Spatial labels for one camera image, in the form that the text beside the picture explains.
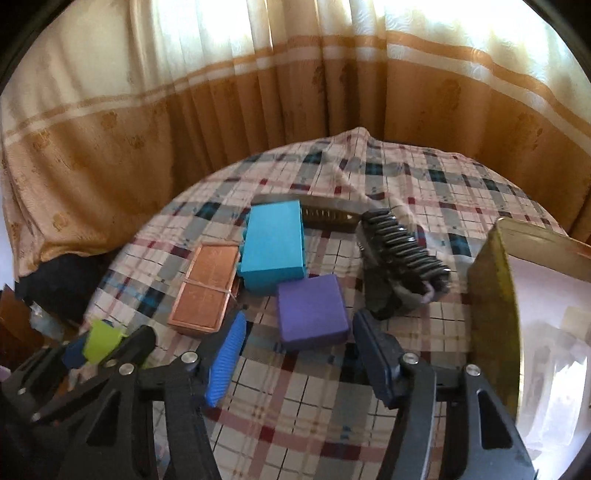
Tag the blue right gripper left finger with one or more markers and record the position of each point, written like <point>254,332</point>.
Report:
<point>225,361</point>

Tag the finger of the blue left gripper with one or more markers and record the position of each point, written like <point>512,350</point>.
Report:
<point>73,357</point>

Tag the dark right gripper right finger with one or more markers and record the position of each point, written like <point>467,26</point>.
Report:
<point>380,354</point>

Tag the green toy brick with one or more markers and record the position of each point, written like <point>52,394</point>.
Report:
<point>102,338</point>

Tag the copper pink case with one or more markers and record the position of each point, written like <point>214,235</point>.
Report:
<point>207,290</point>

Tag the purple block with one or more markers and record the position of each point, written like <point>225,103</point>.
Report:
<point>311,313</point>

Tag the blue toy brick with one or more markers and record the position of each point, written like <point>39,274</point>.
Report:
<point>273,250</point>

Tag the brown comb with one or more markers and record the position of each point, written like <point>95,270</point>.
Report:
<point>321,213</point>

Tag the gold metal tray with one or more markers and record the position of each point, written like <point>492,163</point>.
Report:
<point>530,332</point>

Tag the beige orange curtain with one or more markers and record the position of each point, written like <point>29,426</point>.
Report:
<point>118,106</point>

